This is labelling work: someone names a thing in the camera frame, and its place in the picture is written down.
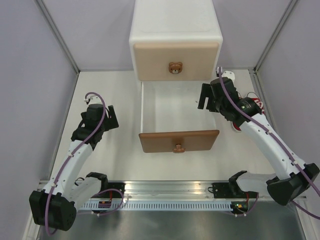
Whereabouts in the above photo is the red sneaker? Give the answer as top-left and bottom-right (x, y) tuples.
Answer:
(230, 122), (241, 133)
(246, 91), (266, 114)

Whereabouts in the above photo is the brown bottom drawer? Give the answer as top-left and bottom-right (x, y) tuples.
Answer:
(139, 81), (220, 153)

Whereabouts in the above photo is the brown bear knob top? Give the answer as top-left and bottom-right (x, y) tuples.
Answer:
(168, 62), (183, 75)

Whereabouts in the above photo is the beige top drawer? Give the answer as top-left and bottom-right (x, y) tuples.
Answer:
(133, 41), (220, 81)

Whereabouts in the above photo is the bear knob bottom drawer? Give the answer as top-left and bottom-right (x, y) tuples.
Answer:
(172, 144), (186, 154)

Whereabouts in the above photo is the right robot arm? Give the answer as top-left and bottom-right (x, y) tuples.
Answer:
(198, 77), (320, 206)

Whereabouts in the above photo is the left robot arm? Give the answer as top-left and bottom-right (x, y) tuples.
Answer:
(29, 103), (119, 231)

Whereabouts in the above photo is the white shoe cabinet body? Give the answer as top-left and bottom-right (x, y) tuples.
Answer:
(129, 0), (223, 81)

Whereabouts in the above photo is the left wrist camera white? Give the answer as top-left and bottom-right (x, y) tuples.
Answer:
(84, 95), (102, 105)

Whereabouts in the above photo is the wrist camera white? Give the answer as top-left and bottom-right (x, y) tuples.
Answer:
(215, 66), (236, 83)
(84, 95), (102, 105)

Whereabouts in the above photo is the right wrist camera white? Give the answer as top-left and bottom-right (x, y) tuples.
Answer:
(215, 66), (236, 83)

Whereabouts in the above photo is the right aluminium frame post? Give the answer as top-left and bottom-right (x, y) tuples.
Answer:
(248, 0), (300, 130)

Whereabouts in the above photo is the aluminium frame post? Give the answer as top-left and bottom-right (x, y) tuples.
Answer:
(248, 0), (300, 130)
(34, 0), (80, 76)

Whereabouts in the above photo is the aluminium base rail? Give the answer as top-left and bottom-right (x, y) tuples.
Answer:
(37, 180), (308, 204)

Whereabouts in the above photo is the white slotted cable duct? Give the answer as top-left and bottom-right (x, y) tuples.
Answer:
(80, 200), (233, 212)

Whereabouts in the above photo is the left aluminium frame post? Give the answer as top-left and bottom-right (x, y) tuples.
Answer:
(34, 0), (80, 76)

